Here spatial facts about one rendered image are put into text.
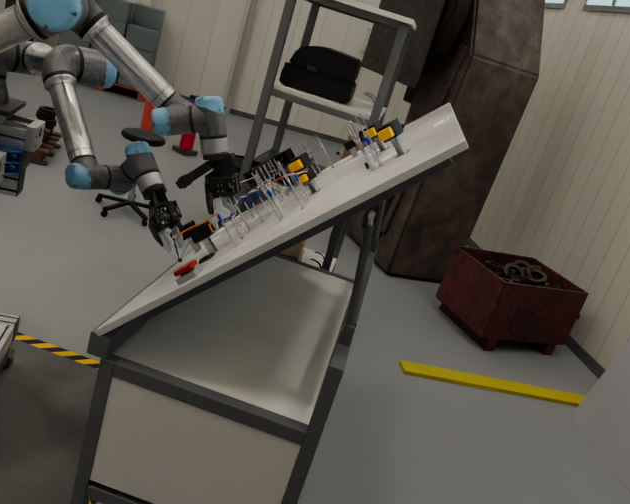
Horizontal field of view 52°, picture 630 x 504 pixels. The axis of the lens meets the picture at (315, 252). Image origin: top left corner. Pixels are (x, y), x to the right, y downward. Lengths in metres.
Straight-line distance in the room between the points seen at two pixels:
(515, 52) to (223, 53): 6.11
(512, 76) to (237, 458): 4.06
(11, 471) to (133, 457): 0.83
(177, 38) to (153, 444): 9.08
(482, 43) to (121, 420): 3.99
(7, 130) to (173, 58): 8.13
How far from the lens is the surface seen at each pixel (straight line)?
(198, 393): 1.73
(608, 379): 4.27
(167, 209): 1.94
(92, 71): 2.21
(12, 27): 1.85
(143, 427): 1.84
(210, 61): 10.58
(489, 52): 5.15
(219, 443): 1.78
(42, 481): 2.62
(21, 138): 2.57
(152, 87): 1.92
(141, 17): 9.98
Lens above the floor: 1.75
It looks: 19 degrees down
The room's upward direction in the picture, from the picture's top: 18 degrees clockwise
